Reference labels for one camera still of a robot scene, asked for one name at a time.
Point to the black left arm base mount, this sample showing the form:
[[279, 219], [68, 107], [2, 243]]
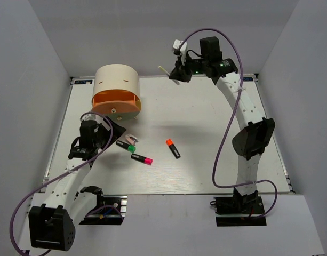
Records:
[[109, 211]]

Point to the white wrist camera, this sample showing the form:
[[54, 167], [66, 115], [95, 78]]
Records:
[[98, 119], [180, 50]]

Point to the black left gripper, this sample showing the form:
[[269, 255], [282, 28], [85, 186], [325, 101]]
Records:
[[118, 131]]

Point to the orange cap black highlighter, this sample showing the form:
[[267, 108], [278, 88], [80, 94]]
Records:
[[173, 148]]

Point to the green cap black highlighter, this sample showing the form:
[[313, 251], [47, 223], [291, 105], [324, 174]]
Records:
[[126, 146]]

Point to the pink cap black highlighter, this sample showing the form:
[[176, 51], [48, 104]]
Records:
[[142, 159]]

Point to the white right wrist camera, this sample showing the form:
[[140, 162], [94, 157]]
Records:
[[180, 50]]

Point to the pink correction tape dispenser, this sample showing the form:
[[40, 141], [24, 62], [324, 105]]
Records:
[[131, 139]]

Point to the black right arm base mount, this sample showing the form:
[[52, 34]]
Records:
[[229, 216]]

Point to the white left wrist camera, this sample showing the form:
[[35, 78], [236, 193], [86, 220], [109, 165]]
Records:
[[98, 119]]

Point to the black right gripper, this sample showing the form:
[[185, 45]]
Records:
[[179, 74]]

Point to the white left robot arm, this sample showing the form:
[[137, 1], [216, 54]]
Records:
[[52, 225]]

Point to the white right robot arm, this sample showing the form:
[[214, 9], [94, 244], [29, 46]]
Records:
[[255, 129]]

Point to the pale yellow cap white marker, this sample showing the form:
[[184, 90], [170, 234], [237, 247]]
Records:
[[168, 75]]

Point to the cream round drawer organizer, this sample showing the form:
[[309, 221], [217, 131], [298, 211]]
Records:
[[116, 92]]

